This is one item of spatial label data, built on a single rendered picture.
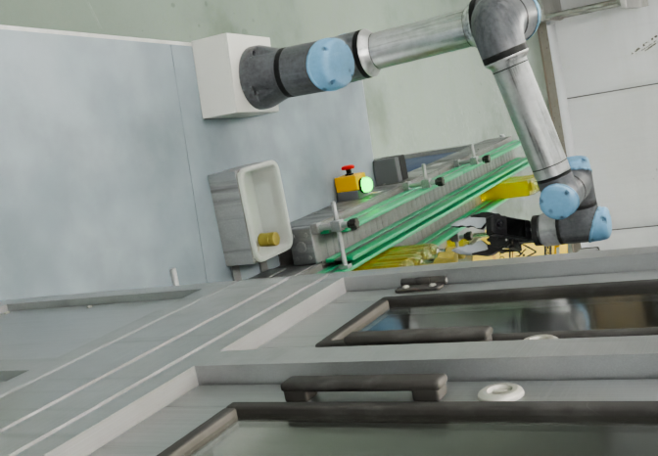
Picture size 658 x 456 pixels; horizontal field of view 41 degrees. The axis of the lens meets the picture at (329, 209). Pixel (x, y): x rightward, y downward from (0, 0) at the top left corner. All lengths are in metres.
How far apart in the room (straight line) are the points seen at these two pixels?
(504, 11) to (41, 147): 0.95
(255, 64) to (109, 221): 0.52
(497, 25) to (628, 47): 6.12
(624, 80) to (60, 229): 6.66
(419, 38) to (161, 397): 1.35
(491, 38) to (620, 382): 1.22
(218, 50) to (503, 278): 1.17
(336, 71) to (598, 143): 6.17
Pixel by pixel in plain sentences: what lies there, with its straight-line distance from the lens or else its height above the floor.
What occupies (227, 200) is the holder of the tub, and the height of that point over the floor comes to 0.79.
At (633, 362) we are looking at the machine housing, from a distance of 0.73.
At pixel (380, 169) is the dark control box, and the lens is 2.84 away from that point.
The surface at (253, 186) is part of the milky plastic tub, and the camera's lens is 2.21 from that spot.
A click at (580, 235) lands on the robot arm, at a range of 2.04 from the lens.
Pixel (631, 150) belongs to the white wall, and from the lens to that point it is 8.03.
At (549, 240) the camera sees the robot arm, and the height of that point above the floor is 1.45.
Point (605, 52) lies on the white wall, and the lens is 7.99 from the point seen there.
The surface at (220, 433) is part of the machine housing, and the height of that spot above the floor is 1.53.
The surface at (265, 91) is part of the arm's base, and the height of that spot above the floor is 0.90.
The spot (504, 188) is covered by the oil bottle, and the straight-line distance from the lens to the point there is 3.34.
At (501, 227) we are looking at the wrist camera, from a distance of 2.02.
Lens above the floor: 1.99
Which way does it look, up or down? 29 degrees down
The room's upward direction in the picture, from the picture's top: 83 degrees clockwise
